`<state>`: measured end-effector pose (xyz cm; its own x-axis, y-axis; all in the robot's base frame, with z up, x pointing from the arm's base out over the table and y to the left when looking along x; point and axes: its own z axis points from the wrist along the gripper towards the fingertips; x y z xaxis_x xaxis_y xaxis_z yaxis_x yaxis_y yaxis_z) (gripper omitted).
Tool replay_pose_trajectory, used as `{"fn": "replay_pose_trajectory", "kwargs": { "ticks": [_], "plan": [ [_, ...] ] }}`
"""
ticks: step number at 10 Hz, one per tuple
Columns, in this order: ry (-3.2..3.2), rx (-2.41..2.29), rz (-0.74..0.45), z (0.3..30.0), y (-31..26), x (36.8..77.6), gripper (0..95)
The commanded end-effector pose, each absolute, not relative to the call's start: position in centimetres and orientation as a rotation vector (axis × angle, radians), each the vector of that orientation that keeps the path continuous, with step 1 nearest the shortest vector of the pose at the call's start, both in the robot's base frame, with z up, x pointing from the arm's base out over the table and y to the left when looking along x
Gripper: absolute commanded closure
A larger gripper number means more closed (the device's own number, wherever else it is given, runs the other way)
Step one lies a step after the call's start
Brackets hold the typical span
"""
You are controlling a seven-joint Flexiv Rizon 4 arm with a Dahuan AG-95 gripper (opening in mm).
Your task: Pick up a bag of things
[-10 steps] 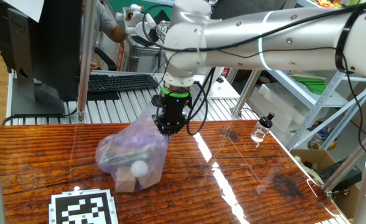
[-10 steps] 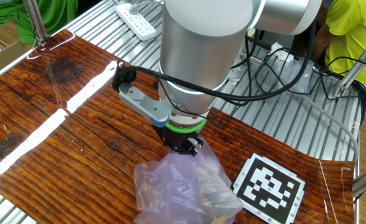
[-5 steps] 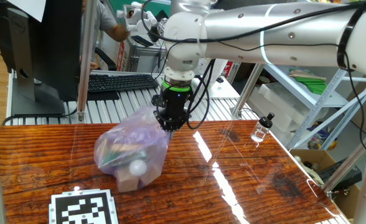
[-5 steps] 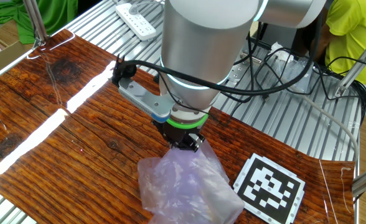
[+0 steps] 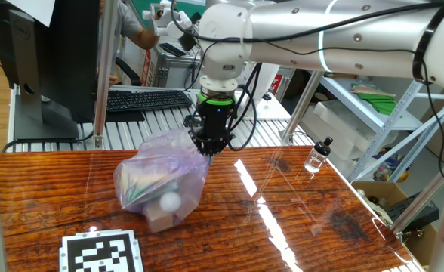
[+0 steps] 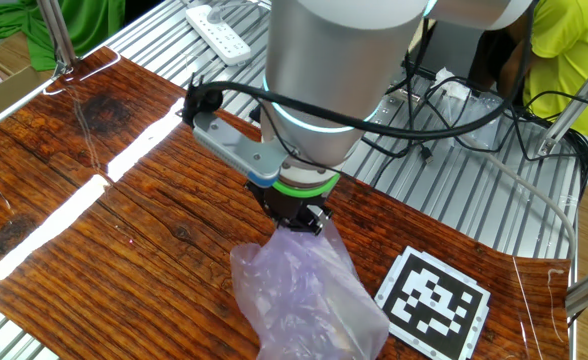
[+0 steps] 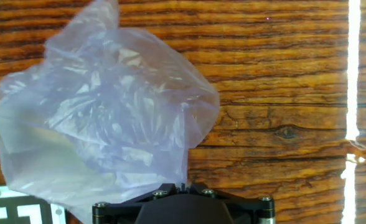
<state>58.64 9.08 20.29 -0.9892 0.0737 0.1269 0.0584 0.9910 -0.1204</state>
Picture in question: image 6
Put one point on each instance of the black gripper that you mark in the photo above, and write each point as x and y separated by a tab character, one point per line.
289	205

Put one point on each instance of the purple translucent plastic bag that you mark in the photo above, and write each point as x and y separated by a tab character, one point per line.
299	300

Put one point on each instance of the clear plastic bag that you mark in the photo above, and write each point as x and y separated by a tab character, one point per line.
474	120

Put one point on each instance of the black white fiducial marker board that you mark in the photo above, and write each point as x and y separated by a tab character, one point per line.
431	305

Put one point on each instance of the wood grain table mat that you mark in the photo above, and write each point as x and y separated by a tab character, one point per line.
124	210

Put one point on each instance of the white crumpled paper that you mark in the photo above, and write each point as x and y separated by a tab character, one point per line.
449	85

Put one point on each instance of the white power strip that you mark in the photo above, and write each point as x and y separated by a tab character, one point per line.
219	35

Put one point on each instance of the large green cloth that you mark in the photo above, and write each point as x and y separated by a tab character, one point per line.
74	25

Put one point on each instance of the person in yellow shirt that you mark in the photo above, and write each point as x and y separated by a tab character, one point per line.
569	55

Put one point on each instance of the open cardboard box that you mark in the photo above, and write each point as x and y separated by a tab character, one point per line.
4	92

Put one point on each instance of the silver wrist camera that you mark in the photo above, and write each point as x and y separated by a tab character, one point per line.
234	150

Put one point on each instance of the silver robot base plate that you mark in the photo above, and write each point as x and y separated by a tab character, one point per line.
396	112

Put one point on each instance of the aluminium frame rail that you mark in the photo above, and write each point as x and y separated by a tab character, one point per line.
9	110

